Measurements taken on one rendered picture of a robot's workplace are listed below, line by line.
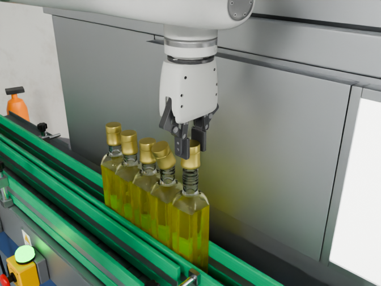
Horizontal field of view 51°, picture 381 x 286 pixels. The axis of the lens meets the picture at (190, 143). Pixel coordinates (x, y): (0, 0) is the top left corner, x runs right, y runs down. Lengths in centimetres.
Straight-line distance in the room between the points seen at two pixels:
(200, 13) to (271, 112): 27
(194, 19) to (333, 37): 23
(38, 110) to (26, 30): 72
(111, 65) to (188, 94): 49
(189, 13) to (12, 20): 331
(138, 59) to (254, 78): 37
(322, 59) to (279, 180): 24
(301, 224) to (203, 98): 30
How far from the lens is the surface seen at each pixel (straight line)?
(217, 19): 53
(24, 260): 106
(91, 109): 124
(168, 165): 74
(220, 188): 87
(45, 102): 382
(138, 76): 101
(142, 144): 78
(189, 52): 60
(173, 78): 62
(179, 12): 50
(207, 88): 66
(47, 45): 363
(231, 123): 78
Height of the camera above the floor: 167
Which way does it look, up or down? 26 degrees down
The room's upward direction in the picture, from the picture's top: straight up
